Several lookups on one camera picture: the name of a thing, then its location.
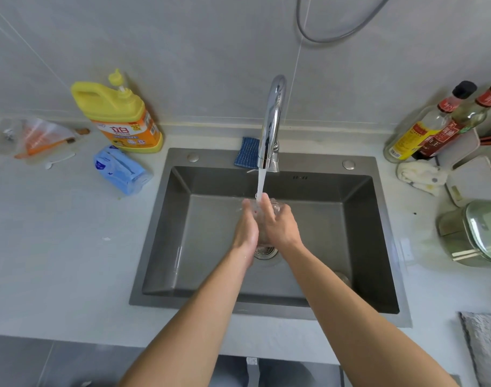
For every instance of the white dish rag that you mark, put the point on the white dish rag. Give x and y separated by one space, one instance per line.
422 176

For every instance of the person's left hand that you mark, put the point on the person's left hand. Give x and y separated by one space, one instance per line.
246 232

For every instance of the green lidded pot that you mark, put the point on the green lidded pot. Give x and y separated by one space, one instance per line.
473 233

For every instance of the person's right forearm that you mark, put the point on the person's right forearm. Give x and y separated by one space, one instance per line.
362 322

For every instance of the orange toothbrush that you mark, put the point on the orange toothbrush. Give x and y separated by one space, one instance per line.
44 147

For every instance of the white cutting board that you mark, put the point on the white cutting board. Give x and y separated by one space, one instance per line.
477 179

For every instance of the blue dish sponge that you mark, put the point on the blue dish sponge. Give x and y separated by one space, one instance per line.
246 153

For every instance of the person's left thumb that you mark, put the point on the person's left thumb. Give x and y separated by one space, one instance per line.
246 208

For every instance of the person's left forearm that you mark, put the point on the person's left forearm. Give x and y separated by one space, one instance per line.
187 318

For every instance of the clear drinking glass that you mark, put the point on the clear drinking glass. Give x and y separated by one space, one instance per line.
266 221

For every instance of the yellow dish soap bottle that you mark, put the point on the yellow dish soap bottle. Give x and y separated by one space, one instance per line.
120 116

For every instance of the white plastic spoon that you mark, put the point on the white plastic spoon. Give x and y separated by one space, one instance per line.
60 160

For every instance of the person's right thumb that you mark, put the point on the person's right thumb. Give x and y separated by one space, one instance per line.
266 205

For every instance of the clear plastic bag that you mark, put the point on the clear plastic bag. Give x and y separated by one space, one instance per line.
27 134

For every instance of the sink drain strainer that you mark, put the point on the sink drain strainer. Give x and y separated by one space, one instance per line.
265 251

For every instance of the chrome kitchen faucet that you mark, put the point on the chrome kitchen faucet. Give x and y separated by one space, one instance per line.
271 124

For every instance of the blue refill pouch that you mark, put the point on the blue refill pouch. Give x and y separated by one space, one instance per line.
118 169

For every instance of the grey steel sink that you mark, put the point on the grey steel sink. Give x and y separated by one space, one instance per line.
265 237

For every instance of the red label sauce bottle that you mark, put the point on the red label sauce bottle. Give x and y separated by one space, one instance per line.
457 126

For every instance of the grey towel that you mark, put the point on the grey towel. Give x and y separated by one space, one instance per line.
484 346

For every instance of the person's right hand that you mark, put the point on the person's right hand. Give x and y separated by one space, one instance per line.
278 226

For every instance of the yellow label oil bottle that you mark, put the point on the yellow label oil bottle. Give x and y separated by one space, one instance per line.
425 128

